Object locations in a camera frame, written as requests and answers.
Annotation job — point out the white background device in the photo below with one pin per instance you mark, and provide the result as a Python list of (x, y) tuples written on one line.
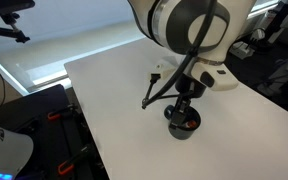
[(242, 50)]

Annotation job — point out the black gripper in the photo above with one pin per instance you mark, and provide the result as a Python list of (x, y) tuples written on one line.
[(190, 87)]

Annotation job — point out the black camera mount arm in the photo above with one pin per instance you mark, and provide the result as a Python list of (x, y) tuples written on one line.
[(4, 30)]

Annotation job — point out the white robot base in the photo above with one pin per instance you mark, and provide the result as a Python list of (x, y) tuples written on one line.
[(4, 150)]

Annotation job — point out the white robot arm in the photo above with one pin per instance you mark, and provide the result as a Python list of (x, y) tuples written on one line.
[(184, 23)]

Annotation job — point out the white marker with orange cap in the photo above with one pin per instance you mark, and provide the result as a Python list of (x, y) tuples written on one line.
[(192, 124)]

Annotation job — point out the dark teal ceramic mug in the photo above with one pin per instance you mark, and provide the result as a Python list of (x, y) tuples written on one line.
[(184, 133)]

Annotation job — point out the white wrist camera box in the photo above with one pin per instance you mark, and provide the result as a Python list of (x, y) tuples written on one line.
[(161, 68)]

